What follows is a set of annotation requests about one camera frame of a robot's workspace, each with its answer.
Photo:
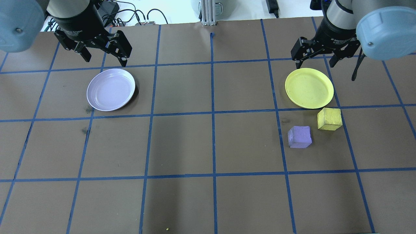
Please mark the yellow foam block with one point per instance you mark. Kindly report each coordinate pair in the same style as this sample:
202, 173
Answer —
329, 119

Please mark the aluminium frame bar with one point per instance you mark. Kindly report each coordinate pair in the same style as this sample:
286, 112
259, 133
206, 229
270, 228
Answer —
209, 13

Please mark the yellow plate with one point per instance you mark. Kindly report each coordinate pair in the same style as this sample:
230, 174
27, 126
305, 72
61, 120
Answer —
309, 88

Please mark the purple foam block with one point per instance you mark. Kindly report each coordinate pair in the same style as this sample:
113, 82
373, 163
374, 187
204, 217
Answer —
299, 137

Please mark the white round plate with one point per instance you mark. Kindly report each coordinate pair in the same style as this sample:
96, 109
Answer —
111, 90

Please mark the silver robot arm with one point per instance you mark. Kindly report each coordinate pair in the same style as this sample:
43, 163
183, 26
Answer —
19, 24
386, 31

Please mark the black power adapter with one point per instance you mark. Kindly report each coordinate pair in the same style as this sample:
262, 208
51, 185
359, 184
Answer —
109, 7
272, 7

